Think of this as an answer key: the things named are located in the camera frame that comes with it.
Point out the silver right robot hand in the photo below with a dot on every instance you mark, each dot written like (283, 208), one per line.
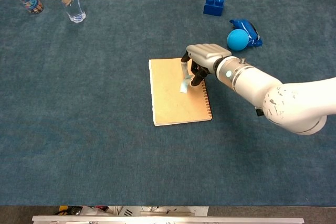
(207, 56)

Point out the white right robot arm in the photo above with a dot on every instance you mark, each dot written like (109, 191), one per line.
(270, 95)

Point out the yellow spiral notebook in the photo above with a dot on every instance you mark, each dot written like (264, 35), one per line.
(173, 98)

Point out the blue ball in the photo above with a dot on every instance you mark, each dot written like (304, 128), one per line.
(237, 39)

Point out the blue snack packet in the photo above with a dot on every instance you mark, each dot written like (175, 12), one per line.
(249, 31)

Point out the blue toy building block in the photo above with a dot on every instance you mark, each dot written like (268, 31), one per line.
(214, 4)

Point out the teal table cloth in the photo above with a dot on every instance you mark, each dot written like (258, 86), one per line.
(92, 129)

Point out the aluminium profile rail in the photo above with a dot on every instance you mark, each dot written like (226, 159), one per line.
(168, 220)

